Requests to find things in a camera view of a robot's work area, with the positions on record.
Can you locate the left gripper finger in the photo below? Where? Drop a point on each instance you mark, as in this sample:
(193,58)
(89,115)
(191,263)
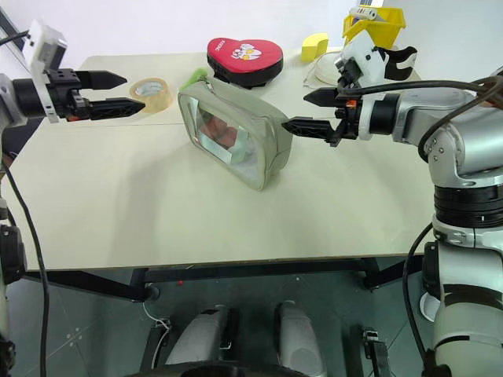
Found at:
(118,108)
(104,79)

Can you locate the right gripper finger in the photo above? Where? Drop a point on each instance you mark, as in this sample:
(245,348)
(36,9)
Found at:
(320,96)
(308,127)

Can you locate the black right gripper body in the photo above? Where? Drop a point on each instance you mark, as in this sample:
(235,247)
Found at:
(346,118)

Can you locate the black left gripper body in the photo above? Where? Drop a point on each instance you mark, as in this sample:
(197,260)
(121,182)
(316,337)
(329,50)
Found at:
(63,92)

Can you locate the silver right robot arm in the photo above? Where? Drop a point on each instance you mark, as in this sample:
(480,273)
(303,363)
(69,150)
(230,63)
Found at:
(460,118)

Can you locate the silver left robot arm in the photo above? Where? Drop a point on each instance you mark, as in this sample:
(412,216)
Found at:
(8,106)

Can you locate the grey-green zippered pouch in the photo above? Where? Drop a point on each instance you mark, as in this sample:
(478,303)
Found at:
(236,129)

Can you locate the red heart-shaped box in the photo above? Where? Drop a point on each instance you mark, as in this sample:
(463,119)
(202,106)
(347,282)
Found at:
(245,59)

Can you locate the white face mask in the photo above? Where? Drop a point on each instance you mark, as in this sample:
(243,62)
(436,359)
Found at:
(327,70)

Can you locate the clear packing tape roll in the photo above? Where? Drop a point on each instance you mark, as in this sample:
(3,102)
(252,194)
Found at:
(152,94)

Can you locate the yellow foam block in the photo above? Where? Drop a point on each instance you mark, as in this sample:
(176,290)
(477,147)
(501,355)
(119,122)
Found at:
(314,46)

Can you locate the green fuzzy item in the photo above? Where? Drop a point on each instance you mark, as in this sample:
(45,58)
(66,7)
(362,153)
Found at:
(193,77)

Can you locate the yellow plastic bin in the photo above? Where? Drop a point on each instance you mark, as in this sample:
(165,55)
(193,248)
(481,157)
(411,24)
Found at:
(383,27)

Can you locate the white device in bin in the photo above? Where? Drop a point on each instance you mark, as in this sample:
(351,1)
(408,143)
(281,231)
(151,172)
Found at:
(365,12)

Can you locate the white round floor base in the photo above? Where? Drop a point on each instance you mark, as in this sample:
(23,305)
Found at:
(428,308)

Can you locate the grey rounded robot foot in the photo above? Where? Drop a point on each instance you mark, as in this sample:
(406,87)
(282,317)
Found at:
(204,337)
(299,337)

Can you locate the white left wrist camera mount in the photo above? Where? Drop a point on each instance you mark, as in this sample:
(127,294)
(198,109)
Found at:
(44,45)

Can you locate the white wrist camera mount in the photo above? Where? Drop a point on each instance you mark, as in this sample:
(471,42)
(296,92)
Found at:
(44,45)
(367,59)

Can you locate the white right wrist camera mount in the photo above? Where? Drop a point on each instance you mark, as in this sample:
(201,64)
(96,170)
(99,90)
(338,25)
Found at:
(367,59)

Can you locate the black table frame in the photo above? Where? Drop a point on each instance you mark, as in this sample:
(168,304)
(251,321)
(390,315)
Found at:
(118,284)

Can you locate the black floor bracket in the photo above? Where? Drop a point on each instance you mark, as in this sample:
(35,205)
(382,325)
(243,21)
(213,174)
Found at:
(375,349)

